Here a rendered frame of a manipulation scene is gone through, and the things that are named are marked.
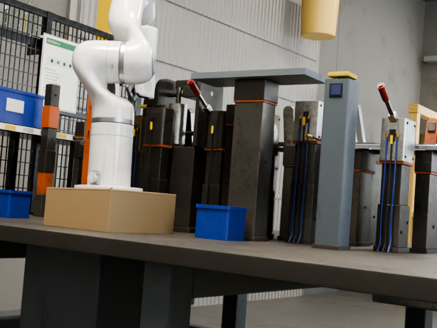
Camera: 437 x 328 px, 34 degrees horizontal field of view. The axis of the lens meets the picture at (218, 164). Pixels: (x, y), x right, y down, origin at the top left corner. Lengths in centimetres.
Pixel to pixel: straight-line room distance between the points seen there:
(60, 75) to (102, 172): 125
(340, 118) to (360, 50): 622
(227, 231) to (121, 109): 45
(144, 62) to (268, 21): 449
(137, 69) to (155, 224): 43
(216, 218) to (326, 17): 473
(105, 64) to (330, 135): 65
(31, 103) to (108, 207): 103
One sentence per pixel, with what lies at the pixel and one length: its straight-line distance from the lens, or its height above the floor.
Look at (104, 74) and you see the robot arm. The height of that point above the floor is 113.
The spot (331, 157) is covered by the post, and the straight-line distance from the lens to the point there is 189.
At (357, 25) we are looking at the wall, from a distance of 807.
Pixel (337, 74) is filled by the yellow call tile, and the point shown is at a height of 115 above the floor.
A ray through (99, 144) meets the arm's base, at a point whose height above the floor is 93.
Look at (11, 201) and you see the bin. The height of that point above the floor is 75.
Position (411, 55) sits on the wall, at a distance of 935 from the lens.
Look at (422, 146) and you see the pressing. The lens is 210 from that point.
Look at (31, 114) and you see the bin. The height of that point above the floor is 108.
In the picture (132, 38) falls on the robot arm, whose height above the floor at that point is 124.
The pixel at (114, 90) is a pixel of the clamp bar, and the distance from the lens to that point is 261.
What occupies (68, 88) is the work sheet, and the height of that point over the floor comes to 125.
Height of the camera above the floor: 79
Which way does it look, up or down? 3 degrees up
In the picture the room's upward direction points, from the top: 4 degrees clockwise
